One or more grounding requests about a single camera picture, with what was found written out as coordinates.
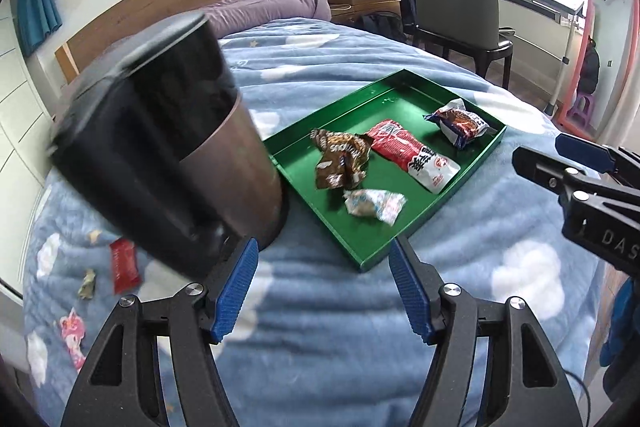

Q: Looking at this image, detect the Lucky bunny snack packet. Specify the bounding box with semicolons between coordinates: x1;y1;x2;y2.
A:
343;188;407;227

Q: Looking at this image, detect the blue gloved hand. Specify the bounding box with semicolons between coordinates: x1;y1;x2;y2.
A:
600;277;639;401

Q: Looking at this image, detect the green metal tray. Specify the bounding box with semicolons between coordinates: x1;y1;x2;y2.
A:
265;70;506;272

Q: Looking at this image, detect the blue orange snack packet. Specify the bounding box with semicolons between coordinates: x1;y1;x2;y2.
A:
423;98;494;150

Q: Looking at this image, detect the purple duvet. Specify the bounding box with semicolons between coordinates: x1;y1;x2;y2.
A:
202;0;332;38

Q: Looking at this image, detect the red white long snack packet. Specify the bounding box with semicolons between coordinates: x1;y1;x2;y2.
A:
366;119;460;194

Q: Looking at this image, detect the grey desk chair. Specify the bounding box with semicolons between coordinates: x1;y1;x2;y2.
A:
409;0;516;90

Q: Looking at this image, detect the brown snack packet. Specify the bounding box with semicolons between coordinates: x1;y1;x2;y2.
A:
309;129;373;190

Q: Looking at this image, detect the olive green candy wrapper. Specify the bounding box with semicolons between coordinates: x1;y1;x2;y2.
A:
77;269;96;300

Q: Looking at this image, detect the wooden headboard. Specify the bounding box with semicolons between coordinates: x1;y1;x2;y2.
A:
54;0;220;82

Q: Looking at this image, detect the white wardrobe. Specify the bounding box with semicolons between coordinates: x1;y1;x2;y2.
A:
0;0;52;296

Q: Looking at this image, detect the small red sachet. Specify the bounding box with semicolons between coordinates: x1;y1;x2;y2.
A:
110;237;141;295

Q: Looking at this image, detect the blue cloud blanket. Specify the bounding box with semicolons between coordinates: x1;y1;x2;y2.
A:
24;17;605;426

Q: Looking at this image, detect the pink My Melody candy packet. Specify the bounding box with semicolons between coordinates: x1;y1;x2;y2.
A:
58;309;86;372

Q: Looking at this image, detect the teal curtain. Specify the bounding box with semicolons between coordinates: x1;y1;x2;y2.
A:
16;0;62;57

